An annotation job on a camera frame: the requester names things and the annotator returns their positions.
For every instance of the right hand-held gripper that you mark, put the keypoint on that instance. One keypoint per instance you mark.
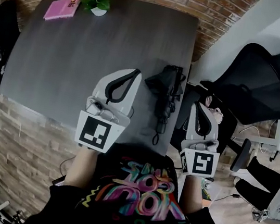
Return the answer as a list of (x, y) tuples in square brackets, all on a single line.
[(201, 163)]

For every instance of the pink book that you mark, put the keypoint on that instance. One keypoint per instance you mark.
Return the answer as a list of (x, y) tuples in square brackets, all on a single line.
[(61, 8)]

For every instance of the black umbrella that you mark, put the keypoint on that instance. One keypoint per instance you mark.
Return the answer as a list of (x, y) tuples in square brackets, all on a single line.
[(166, 86)]

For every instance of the pink bag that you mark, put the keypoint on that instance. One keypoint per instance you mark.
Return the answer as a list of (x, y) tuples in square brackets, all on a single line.
[(219, 115)]

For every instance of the dark grey table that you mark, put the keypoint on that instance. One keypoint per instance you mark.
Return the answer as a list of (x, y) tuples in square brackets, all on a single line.
[(87, 47)]

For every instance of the person's left forearm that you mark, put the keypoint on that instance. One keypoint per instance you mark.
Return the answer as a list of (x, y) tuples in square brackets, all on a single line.
[(80, 170)]

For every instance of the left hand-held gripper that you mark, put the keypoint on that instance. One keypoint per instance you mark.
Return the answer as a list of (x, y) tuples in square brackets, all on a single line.
[(94, 133)]

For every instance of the black mesh office chair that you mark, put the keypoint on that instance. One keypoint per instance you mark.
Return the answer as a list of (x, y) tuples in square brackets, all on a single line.
[(261, 75)]

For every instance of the person's right forearm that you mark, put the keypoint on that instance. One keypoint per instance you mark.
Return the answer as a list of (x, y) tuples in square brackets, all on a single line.
[(193, 193)]

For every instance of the person's black printed t-shirt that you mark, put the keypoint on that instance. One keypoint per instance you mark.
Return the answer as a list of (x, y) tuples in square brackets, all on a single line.
[(136, 200)]

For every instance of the potted green plant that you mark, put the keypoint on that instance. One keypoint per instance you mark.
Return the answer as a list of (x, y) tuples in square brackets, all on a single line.
[(97, 0)]

